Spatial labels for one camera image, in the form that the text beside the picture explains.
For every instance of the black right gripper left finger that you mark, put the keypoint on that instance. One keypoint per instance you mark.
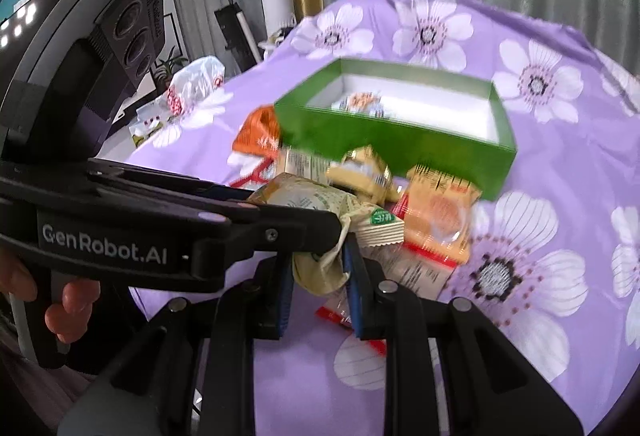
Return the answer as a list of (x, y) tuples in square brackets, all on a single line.
[(208, 347)]

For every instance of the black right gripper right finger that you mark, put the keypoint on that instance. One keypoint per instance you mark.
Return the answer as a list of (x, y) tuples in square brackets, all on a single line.
[(490, 387)]

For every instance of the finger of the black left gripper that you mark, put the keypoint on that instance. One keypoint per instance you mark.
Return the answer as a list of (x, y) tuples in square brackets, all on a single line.
[(240, 198), (266, 228)]

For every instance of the clear long biscuit packet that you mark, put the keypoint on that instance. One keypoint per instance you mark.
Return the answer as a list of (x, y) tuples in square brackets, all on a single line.
[(304, 165)]

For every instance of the pale green snack packet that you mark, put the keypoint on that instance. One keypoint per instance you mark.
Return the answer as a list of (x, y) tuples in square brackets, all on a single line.
[(372, 225)]

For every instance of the orange snack packet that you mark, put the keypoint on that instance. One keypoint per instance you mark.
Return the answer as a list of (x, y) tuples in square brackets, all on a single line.
[(260, 134)]

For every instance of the gold black snack packet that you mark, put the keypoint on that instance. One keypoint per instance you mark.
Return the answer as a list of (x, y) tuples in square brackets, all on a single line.
[(363, 173)]

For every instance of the yellow orange cracker packet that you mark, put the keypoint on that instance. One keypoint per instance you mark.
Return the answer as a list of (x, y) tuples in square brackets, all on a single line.
[(438, 214)]

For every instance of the person's left hand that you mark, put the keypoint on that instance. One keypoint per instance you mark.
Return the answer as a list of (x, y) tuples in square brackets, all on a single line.
[(69, 318)]

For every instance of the white plastic bag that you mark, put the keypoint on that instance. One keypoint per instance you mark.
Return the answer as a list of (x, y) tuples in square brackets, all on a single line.
[(194, 97)]

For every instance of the purple floral tablecloth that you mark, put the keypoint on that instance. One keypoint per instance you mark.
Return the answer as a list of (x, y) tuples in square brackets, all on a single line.
[(555, 259)]

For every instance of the black upright vacuum cleaner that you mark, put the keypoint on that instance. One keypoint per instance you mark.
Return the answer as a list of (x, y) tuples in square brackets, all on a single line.
[(239, 38)]

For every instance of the peanut snack packet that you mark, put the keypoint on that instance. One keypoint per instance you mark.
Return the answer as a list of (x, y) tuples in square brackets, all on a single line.
[(366, 103)]

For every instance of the white cylindrical appliance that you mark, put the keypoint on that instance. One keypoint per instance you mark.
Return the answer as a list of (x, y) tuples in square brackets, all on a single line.
[(278, 14)]

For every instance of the green cardboard box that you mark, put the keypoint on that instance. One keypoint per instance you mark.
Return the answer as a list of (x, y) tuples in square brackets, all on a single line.
[(451, 122)]

